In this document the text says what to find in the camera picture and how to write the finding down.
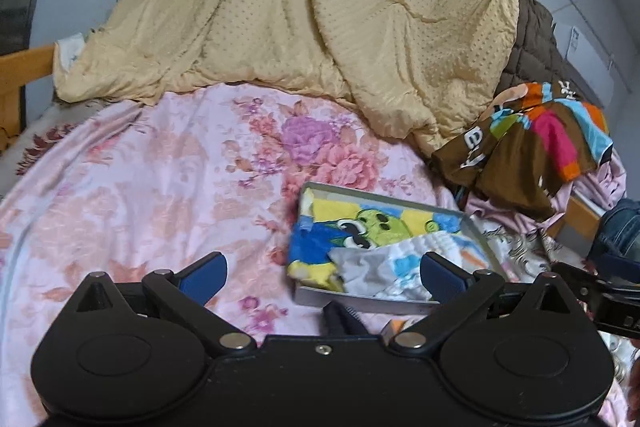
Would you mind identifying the white blue knitted sock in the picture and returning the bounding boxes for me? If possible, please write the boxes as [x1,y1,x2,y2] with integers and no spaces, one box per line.
[329,231,487,301]

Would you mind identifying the black printed cloth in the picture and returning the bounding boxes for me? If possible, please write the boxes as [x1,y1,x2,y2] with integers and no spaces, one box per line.
[322,301,369,337]

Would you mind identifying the orange cloth strip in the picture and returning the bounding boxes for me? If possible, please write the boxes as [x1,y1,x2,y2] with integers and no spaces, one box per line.
[380,317,421,343]

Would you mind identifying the blue denim jeans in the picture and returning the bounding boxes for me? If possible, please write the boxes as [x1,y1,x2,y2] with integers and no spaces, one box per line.
[588,198,640,277]

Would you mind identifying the cream baroque patterned sheet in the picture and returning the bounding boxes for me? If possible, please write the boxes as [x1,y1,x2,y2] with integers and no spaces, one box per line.
[483,225,594,283]

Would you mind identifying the pink floral bed sheet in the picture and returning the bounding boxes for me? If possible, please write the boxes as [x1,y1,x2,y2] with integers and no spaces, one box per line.
[1,84,454,426]

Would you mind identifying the grey shallow cardboard box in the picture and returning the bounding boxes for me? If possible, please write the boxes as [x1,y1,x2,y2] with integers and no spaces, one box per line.
[292,181,511,318]

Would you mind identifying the light pink crumpled cloth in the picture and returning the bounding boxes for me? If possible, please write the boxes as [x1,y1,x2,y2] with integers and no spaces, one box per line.
[464,148,627,234]

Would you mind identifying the yellow blue cartoon towel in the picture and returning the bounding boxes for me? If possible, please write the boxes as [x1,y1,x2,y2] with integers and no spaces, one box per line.
[286,186,490,293]

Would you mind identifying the brown multicolour striped cloth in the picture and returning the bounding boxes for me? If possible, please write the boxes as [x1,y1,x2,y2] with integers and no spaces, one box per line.
[432,80,613,222]

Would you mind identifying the dark brown quilted blanket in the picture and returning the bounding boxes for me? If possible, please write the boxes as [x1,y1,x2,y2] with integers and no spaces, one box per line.
[494,0,604,108]

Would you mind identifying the beige dotted quilt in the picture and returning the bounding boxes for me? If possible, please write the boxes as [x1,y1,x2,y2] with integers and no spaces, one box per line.
[54,0,520,153]

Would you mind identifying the wooden bed frame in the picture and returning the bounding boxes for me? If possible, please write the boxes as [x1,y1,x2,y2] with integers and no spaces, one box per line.
[0,44,55,152]

